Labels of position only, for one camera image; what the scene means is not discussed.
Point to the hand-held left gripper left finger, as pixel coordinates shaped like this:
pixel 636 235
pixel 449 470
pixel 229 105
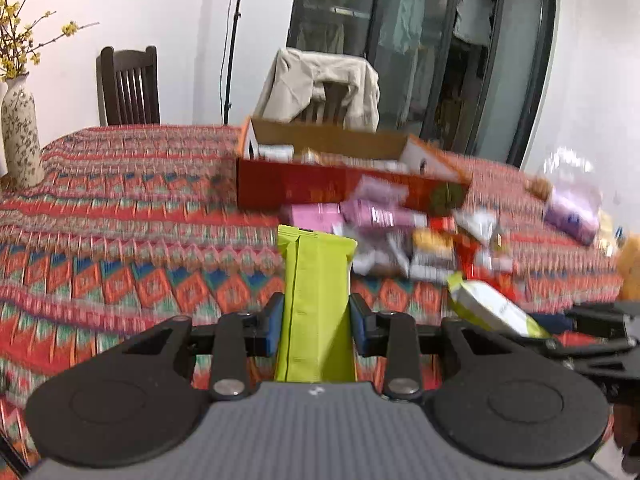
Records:
pixel 274 325

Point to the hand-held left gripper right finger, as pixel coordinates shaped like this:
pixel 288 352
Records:
pixel 359 325

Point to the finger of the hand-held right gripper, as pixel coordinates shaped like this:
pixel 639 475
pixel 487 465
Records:
pixel 590 347
pixel 600 316

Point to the lime green snack packet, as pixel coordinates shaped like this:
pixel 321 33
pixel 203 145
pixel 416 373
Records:
pixel 315 300

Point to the white green snack bag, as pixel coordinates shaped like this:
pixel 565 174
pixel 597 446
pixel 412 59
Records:
pixel 490 310

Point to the pile of assorted snack packets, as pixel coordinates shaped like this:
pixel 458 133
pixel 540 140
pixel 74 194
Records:
pixel 380 215

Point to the red cardboard box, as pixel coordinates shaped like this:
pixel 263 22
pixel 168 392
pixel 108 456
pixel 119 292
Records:
pixel 280 187

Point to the clear plastic bag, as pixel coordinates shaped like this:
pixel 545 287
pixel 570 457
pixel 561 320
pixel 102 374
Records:
pixel 570 170

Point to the brown chair under jacket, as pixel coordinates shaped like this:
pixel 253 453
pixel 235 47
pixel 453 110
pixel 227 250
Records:
pixel 332 97

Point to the beige jacket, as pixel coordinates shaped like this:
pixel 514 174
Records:
pixel 345 75

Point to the black framed sliding glass door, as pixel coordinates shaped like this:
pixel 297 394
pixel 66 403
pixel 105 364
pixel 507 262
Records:
pixel 510 60

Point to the dark wooden chair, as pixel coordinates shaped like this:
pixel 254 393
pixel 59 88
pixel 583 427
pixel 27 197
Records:
pixel 127 85

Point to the round floor lamp on stand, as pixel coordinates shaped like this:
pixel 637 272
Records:
pixel 234 35

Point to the small floral vase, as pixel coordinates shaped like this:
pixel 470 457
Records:
pixel 20 135

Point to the hanging light blue shirt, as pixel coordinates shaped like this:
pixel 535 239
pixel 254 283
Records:
pixel 407 10

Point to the hanging white garment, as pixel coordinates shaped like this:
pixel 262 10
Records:
pixel 472 15

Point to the yellow flower branches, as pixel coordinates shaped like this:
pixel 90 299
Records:
pixel 10 62

